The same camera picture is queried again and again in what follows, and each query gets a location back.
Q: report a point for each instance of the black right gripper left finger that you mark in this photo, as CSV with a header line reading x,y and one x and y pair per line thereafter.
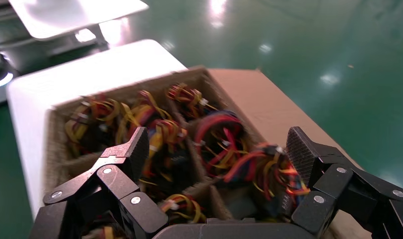
x,y
115,184

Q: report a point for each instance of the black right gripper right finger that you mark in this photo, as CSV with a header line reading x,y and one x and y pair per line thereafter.
x,y
336,184

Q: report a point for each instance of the cardboard box with dividers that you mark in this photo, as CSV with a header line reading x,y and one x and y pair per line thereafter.
x,y
254,95

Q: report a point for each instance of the small white table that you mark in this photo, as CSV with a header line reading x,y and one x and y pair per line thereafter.
x,y
89,76

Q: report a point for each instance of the white pedestal table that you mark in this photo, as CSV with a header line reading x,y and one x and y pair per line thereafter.
x,y
72,16

